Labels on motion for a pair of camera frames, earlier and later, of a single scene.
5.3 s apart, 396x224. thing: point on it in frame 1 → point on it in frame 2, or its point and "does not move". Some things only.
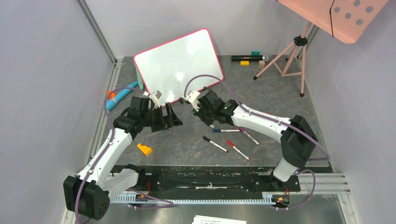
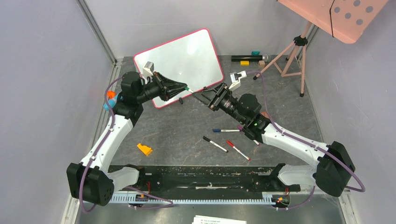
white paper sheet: (204, 220) does not move
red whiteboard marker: (232, 145) does not move
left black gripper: (169, 121) → (168, 88)
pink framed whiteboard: (167, 67) does not move
